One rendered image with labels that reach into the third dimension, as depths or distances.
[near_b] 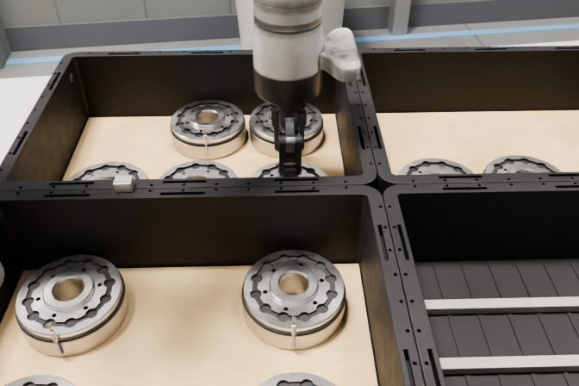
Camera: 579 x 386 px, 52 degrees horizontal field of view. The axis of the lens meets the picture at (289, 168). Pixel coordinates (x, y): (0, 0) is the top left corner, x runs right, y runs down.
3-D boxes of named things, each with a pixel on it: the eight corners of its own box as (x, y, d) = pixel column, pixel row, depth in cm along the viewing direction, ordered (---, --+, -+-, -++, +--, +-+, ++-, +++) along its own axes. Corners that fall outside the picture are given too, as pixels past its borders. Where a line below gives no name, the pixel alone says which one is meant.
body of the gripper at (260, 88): (253, 40, 67) (256, 110, 72) (252, 78, 60) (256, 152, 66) (320, 39, 67) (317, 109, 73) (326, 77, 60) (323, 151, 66)
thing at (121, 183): (114, 193, 59) (112, 183, 58) (117, 183, 60) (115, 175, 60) (132, 192, 59) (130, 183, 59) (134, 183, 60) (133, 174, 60)
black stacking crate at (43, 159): (20, 270, 67) (-12, 194, 60) (84, 122, 90) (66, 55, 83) (368, 263, 68) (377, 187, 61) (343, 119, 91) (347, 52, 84)
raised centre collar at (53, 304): (37, 314, 56) (35, 309, 56) (51, 274, 60) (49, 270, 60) (89, 312, 56) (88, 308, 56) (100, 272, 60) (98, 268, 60)
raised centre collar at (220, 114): (188, 130, 80) (188, 127, 80) (190, 110, 84) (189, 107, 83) (225, 128, 80) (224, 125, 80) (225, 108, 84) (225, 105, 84)
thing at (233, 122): (168, 145, 78) (167, 141, 78) (174, 104, 86) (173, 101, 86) (244, 142, 79) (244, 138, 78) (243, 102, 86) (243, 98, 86)
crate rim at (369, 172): (-9, 208, 61) (-16, 190, 60) (69, 66, 84) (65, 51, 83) (377, 201, 62) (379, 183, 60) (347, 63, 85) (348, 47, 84)
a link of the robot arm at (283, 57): (362, 84, 60) (367, 27, 57) (252, 85, 60) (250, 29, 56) (351, 43, 68) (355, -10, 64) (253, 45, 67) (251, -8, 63)
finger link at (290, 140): (277, 108, 64) (277, 121, 66) (279, 143, 62) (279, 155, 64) (300, 108, 64) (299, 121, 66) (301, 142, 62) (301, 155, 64)
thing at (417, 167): (402, 214, 68) (403, 211, 67) (392, 160, 75) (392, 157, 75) (491, 215, 67) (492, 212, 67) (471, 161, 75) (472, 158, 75)
